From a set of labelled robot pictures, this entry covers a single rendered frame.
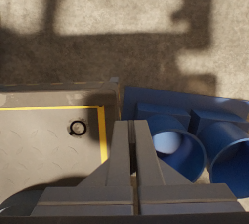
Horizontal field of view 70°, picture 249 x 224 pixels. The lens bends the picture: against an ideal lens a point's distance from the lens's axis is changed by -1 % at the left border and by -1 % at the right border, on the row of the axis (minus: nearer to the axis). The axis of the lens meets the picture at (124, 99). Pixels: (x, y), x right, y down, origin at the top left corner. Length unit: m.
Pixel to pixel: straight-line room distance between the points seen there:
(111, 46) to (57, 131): 0.72
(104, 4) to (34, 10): 0.37
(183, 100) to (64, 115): 0.83
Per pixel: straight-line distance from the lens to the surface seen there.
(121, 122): 0.15
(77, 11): 1.05
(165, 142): 1.00
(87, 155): 0.38
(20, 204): 0.45
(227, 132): 0.94
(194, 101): 1.11
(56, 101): 0.34
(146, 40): 1.01
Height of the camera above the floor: 1.01
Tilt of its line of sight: 74 degrees down
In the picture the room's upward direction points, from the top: 179 degrees counter-clockwise
